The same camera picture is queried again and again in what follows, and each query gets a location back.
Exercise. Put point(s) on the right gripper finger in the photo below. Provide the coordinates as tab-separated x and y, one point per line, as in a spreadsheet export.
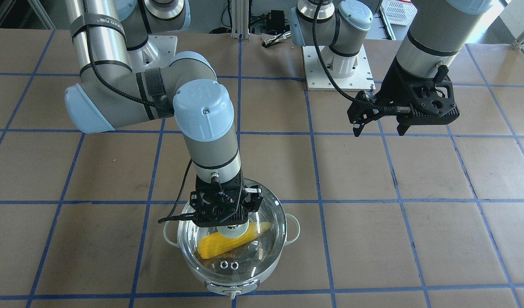
253	198

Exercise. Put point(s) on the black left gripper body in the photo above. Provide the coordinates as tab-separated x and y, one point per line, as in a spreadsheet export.
395	87

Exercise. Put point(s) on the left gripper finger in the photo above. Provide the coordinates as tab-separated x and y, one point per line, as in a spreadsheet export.
402	129
361	112

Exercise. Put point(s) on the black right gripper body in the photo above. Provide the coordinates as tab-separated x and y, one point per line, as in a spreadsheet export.
256	199

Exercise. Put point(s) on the yellow corn cob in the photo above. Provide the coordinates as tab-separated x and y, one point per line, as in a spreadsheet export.
215	244

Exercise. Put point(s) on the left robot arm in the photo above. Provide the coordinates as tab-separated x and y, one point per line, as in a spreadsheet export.
436	35

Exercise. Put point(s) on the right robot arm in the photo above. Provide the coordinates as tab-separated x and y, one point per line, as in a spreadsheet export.
126	80

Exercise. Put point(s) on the white plastic basket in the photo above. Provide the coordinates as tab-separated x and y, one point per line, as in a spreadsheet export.
399	12

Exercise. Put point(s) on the black power adapter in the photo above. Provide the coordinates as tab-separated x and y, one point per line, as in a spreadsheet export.
275	21

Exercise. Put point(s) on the aluminium frame post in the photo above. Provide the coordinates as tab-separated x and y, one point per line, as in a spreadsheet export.
240	19

